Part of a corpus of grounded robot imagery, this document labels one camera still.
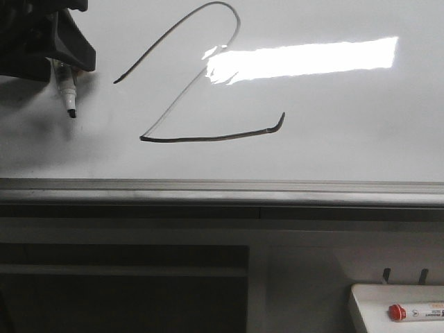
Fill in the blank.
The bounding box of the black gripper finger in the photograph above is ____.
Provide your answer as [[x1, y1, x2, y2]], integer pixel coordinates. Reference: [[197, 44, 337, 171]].
[[1, 0, 96, 82]]

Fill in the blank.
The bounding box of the black white marker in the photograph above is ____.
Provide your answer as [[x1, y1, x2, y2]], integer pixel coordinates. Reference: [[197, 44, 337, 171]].
[[51, 59, 77, 119]]

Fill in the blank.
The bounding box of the grey aluminium whiteboard ledge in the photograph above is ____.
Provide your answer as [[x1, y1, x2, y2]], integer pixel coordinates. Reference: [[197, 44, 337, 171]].
[[1, 178, 443, 209]]

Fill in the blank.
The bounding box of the white whiteboard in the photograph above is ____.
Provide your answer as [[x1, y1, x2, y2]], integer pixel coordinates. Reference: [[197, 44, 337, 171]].
[[1, 1, 443, 182]]

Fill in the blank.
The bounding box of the white marker tray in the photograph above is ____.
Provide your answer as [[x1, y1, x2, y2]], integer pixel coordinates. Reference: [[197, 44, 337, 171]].
[[349, 284, 443, 332]]

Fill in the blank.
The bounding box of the red capped marker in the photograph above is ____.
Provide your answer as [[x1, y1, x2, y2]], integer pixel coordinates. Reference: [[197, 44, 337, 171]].
[[388, 302, 443, 323]]

